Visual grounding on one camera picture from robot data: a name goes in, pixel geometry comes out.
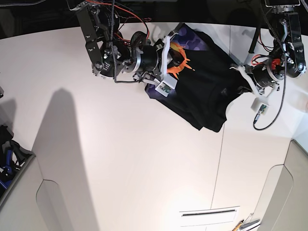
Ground grey flat tool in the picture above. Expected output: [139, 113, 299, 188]
[239, 219, 261, 231]

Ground blue and black tools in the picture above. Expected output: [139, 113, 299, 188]
[0, 125, 34, 197]

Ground beige chair right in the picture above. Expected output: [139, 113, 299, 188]
[252, 140, 308, 231]

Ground black T-shirt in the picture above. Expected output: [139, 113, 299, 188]
[145, 24, 252, 132]

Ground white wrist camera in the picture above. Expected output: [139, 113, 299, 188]
[155, 75, 177, 97]
[251, 97, 269, 115]

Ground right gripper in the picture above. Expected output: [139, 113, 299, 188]
[122, 31, 185, 82]

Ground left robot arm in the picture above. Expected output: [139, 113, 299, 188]
[238, 0, 308, 96]

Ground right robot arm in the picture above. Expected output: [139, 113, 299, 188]
[67, 0, 187, 85]

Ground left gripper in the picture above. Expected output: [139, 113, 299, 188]
[230, 61, 281, 98]

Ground yellow handled tool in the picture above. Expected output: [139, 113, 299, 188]
[232, 220, 244, 231]

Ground beige chair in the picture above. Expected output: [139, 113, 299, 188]
[0, 157, 100, 231]
[252, 140, 308, 231]

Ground beige chair left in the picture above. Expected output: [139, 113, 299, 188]
[0, 157, 100, 231]

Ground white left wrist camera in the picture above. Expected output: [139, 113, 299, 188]
[251, 97, 269, 115]

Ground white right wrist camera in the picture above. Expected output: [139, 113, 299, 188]
[155, 75, 177, 97]

